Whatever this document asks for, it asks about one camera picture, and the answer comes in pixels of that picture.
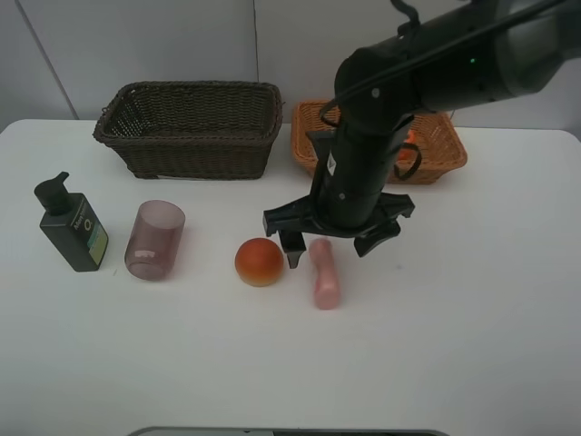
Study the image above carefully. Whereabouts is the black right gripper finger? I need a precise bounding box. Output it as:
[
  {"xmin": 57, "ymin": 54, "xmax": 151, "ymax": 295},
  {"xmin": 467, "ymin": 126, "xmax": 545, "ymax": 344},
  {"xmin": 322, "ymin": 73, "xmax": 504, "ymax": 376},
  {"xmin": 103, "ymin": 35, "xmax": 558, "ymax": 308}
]
[
  {"xmin": 279, "ymin": 230, "xmax": 306, "ymax": 269},
  {"xmin": 354, "ymin": 220, "xmax": 401, "ymax": 258}
]

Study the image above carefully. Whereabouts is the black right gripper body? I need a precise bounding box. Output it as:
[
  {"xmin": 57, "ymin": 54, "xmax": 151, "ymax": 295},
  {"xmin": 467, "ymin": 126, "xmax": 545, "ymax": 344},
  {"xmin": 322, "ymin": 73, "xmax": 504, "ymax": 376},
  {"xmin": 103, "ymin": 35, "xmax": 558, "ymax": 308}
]
[{"xmin": 263, "ymin": 193, "xmax": 415, "ymax": 238}]

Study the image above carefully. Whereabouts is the red orange peach fruit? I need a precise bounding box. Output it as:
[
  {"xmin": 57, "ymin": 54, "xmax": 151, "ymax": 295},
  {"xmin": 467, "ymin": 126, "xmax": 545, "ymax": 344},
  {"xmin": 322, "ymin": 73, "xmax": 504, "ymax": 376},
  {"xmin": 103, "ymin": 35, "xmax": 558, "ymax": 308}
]
[{"xmin": 234, "ymin": 238, "xmax": 284, "ymax": 287}]

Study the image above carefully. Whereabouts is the pink lotion bottle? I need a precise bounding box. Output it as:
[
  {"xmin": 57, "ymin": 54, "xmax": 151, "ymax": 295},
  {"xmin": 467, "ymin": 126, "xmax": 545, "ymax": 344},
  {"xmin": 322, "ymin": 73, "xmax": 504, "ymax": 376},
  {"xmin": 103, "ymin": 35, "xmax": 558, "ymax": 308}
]
[{"xmin": 309, "ymin": 238, "xmax": 341, "ymax": 310}]

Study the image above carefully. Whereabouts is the orange mandarin fruit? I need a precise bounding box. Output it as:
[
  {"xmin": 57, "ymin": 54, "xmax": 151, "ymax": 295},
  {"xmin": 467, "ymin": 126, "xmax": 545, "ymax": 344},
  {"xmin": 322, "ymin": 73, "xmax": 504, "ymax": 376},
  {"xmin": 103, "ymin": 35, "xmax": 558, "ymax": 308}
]
[{"xmin": 398, "ymin": 130, "xmax": 418, "ymax": 162}]

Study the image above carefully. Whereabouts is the translucent purple plastic cup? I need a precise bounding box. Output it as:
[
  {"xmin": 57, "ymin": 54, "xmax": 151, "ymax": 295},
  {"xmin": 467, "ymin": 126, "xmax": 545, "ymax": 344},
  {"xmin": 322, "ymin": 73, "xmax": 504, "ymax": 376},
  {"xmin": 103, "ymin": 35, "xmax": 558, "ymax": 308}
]
[{"xmin": 124, "ymin": 200, "xmax": 185, "ymax": 282}]

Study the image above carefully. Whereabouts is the dark green pump bottle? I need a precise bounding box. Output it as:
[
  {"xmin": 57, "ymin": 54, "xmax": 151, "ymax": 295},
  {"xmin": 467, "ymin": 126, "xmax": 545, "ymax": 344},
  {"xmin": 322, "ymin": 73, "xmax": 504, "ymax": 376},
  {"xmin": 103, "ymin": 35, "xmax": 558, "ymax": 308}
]
[{"xmin": 34, "ymin": 172, "xmax": 109, "ymax": 273}]

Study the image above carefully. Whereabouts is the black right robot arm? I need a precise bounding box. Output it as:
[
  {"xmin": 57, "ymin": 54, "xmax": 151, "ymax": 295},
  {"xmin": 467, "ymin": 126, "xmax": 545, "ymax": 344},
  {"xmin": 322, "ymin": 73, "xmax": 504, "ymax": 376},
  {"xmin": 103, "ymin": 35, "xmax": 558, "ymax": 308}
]
[{"xmin": 263, "ymin": 1, "xmax": 580, "ymax": 268}]

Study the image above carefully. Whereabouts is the tan wicker basket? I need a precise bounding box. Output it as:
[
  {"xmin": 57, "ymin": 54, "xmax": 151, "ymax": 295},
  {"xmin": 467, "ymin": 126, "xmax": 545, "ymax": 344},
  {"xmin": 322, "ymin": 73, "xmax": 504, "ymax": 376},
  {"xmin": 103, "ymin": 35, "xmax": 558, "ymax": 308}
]
[{"xmin": 291, "ymin": 100, "xmax": 468, "ymax": 184}]

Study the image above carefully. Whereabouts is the dark brown wicker basket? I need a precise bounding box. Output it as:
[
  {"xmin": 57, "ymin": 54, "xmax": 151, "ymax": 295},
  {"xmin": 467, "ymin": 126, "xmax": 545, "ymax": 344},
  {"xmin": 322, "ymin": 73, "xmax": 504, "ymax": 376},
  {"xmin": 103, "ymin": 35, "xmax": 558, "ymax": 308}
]
[{"xmin": 94, "ymin": 81, "xmax": 282, "ymax": 180}]

